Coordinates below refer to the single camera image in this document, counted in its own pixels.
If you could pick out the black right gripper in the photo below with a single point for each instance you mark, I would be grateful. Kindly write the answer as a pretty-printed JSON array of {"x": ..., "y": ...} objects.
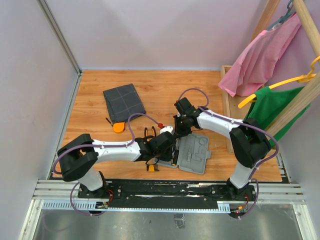
[{"x": 180, "y": 133}]

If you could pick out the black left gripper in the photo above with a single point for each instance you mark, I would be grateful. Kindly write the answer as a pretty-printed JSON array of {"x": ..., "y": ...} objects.
[{"x": 168, "y": 157}]

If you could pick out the orange black pliers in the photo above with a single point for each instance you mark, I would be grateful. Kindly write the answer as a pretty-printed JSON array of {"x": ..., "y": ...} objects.
[{"x": 152, "y": 133}]

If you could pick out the grey plastic tool case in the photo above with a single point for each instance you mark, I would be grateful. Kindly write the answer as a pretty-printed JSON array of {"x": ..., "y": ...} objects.
[{"x": 193, "y": 154}]

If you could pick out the black yellow slim screwdriver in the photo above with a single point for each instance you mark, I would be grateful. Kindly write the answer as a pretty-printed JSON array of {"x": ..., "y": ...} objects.
[{"x": 175, "y": 155}]

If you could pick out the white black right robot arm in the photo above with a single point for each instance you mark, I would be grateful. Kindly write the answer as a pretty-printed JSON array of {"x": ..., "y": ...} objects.
[{"x": 249, "y": 142}]

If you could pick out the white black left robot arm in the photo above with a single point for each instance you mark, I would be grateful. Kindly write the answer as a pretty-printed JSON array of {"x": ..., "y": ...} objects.
[{"x": 78, "y": 157}]

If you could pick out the orange black hex key set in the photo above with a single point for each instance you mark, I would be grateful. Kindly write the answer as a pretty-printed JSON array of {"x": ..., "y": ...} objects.
[{"x": 152, "y": 168}]

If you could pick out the orange tape measure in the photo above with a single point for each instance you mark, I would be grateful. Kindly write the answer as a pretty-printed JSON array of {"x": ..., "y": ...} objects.
[{"x": 119, "y": 127}]

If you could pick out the dark grey checked cloth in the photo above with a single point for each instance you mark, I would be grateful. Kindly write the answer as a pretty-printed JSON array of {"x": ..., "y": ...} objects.
[{"x": 122, "y": 102}]

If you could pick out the pink shirt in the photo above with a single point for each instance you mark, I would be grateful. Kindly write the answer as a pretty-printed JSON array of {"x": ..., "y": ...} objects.
[{"x": 256, "y": 64}]

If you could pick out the green shirt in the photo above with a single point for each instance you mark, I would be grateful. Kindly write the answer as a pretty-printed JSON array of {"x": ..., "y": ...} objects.
[{"x": 269, "y": 104}]

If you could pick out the teal clothes hanger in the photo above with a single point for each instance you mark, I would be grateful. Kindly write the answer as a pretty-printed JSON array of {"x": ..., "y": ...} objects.
[{"x": 283, "y": 18}]

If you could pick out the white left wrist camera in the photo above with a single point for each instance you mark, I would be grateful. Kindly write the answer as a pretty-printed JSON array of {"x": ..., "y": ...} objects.
[{"x": 169, "y": 129}]

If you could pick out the wooden clothes rack frame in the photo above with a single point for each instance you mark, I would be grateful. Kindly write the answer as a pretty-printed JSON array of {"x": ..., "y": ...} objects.
[{"x": 234, "y": 107}]

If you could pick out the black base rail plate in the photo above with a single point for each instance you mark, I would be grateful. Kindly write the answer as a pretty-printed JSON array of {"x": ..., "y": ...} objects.
[{"x": 169, "y": 194}]

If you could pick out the aluminium frame rail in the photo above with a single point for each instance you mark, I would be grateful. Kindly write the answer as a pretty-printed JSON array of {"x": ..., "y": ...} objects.
[{"x": 57, "y": 195}]

